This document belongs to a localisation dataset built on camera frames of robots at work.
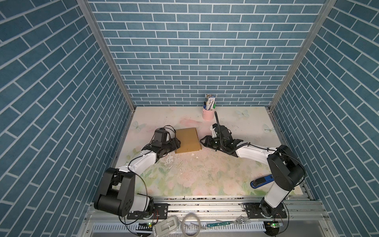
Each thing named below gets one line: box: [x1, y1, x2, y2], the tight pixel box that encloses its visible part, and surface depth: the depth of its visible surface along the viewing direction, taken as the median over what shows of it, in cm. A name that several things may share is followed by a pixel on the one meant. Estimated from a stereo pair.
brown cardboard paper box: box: [174, 127, 203, 154], surface depth 91 cm
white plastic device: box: [152, 215, 179, 237], surface depth 68 cm
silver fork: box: [215, 217, 252, 224], surface depth 72 cm
